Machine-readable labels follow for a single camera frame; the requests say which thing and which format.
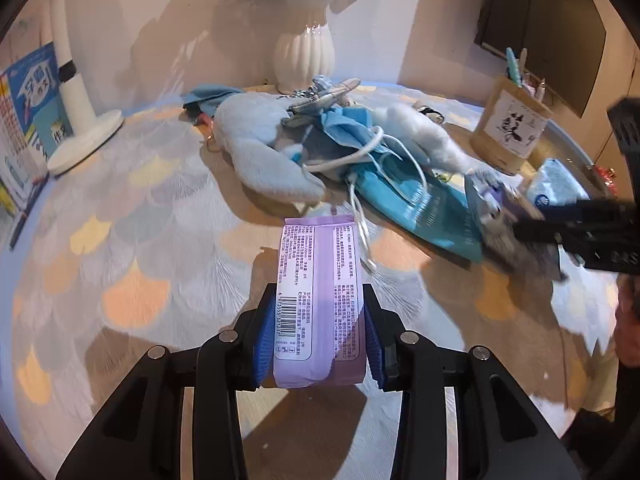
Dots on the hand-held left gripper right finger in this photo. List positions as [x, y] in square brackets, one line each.
[376, 350]

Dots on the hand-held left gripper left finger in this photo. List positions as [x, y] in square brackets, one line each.
[263, 345]

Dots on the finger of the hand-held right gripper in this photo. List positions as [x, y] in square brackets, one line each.
[550, 235]
[575, 210]

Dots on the purple tissue packet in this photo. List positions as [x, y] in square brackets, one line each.
[320, 285]

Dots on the blue face mask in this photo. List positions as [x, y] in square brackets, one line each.
[345, 127]

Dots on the person's right hand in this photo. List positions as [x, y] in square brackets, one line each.
[630, 320]

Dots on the blue tissue packet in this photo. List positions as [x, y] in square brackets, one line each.
[557, 185]

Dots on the red ornament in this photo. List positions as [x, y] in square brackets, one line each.
[606, 179]

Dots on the wooden pen holder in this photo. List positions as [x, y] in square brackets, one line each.
[510, 125]

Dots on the scale pattern table mat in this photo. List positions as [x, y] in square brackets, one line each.
[150, 260]

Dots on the white pen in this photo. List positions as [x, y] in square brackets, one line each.
[523, 67]

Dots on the teal pen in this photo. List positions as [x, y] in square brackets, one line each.
[511, 65]

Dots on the white grey plush toy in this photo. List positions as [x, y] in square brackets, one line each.
[425, 132]

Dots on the black white small charm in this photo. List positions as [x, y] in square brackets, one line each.
[431, 112]

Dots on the black television screen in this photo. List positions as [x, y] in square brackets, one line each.
[550, 25]

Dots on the blue grey plush toy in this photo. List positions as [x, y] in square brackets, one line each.
[250, 130]

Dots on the grey metal hair clip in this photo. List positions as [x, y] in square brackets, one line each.
[320, 100]

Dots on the blue cloth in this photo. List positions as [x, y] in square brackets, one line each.
[210, 97]

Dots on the black pen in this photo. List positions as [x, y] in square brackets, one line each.
[19, 230]

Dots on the white stand with round base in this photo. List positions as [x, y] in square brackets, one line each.
[85, 135]

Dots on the white ribbed vase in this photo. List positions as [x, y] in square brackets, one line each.
[304, 50]

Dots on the colourful printed book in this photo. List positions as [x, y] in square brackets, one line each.
[15, 160]

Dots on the blue cover book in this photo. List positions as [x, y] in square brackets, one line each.
[40, 95]

